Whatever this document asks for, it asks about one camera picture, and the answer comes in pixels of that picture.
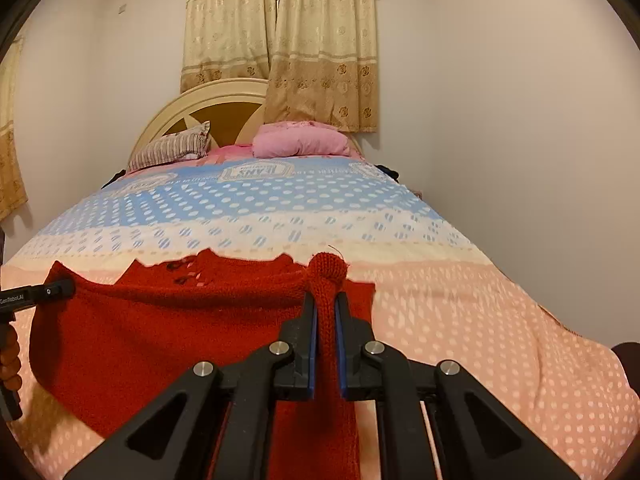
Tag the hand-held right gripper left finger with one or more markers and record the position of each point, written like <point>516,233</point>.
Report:
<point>311,345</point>

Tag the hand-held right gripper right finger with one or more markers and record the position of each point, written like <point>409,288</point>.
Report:
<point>341,345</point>

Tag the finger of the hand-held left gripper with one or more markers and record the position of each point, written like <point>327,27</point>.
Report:
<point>52,291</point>

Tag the red knitted sweater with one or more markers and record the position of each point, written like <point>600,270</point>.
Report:
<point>150,350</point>

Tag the person's left hand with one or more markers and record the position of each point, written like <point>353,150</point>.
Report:
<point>10,360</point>

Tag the polka dot bedsheet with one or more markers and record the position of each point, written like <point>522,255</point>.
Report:
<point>450,310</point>

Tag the dark cloth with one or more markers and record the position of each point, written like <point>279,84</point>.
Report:
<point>389,172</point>
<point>114,178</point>

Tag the beige patterned curtain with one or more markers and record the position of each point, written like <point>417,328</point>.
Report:
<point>11,160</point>
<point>230,25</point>
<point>325,50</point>

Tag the striped pillow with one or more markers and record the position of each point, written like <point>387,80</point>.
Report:
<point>170,150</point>

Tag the pink pillow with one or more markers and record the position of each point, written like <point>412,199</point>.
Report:
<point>300,140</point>

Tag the pink cloth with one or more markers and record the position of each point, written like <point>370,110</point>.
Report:
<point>230,151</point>

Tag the cream wooden headboard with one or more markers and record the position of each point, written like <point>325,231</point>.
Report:
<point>225,100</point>

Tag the dark brown furniture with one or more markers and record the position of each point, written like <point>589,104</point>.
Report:
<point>627,370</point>

